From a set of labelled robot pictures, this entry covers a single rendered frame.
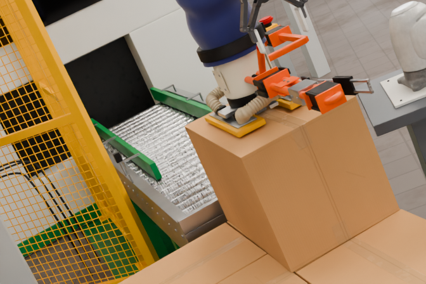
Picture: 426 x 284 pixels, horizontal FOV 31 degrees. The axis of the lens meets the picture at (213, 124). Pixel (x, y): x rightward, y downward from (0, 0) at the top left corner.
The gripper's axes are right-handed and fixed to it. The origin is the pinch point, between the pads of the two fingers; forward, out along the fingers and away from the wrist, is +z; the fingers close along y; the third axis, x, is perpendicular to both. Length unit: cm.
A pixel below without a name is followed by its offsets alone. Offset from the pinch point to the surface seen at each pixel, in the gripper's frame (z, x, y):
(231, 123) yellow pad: 24.6, -34.3, 14.8
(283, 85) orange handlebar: 12.7, -4.0, 3.9
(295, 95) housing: 14.1, 5.7, 4.9
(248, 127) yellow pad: 25.4, -25.0, 12.5
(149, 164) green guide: 58, -152, 31
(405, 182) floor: 122, -134, -78
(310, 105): 15.6, 14.6, 5.1
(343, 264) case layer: 68, 0, 9
